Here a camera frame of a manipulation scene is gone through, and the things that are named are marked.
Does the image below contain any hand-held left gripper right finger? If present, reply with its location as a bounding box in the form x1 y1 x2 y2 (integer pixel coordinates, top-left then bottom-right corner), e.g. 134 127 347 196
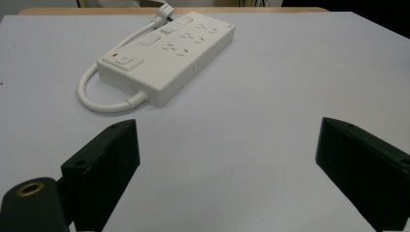
314 116 410 232

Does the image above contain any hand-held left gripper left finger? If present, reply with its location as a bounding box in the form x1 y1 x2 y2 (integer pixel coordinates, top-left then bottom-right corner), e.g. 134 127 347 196
60 118 141 232

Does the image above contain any white power strip cable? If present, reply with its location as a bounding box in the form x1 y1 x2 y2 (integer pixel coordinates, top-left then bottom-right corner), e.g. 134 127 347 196
76 20 161 114

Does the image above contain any white power strip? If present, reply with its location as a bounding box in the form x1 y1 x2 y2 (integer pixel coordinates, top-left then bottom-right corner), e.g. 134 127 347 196
97 12 236 109

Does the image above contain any white power plug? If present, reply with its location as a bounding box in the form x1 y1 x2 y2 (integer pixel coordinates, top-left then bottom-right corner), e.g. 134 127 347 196
152 3 176 25

